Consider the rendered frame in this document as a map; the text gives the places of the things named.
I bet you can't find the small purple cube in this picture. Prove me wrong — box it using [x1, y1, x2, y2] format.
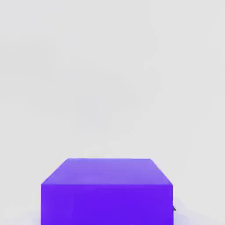
[40, 158, 174, 225]

